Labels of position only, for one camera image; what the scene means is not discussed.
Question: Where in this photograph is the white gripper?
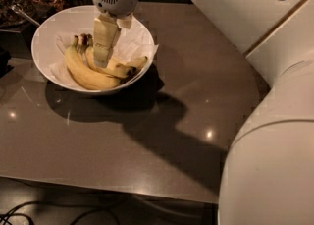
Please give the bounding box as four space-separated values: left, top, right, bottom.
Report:
92 0 138 68

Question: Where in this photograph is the yellow banana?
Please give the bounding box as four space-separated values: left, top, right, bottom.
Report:
85 46 136 79
64 35 121 90
78 33 148 72

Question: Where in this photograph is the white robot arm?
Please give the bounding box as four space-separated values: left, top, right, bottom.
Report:
140 0 314 225

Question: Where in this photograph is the white bowl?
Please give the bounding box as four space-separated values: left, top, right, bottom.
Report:
30 4 156 96

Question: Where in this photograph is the white paper liner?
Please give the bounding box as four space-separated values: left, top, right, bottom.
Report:
48 16 158 86

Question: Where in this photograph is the metal spoon handle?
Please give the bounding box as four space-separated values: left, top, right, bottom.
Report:
11 5 40 27

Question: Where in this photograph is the black cable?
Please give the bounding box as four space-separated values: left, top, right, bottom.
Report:
0 200 121 225

